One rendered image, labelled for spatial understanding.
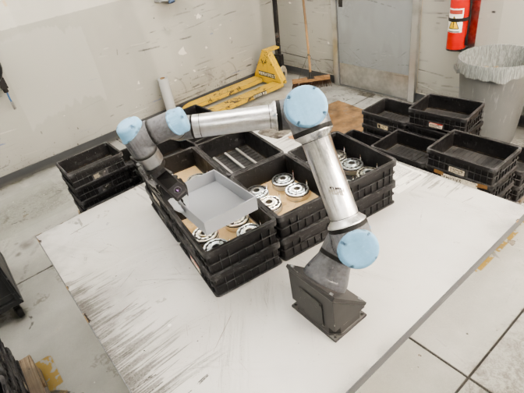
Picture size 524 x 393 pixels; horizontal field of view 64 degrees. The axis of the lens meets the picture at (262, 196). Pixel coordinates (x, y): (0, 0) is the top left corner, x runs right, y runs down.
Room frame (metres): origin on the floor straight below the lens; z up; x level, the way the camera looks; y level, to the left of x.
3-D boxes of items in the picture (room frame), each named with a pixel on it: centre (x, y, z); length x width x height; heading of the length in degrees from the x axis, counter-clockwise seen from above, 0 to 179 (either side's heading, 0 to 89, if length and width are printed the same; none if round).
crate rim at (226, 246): (1.33, 0.18, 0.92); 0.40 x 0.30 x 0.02; 25
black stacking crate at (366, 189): (1.58, -0.36, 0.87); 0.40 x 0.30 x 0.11; 25
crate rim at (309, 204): (1.45, -0.09, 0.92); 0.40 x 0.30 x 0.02; 25
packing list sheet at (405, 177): (1.73, -0.63, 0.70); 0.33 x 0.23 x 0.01; 34
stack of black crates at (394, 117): (2.87, -1.10, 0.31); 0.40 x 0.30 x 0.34; 34
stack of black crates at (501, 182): (1.98, -1.22, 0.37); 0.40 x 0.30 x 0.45; 34
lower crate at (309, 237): (1.45, -0.09, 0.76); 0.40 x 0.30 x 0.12; 25
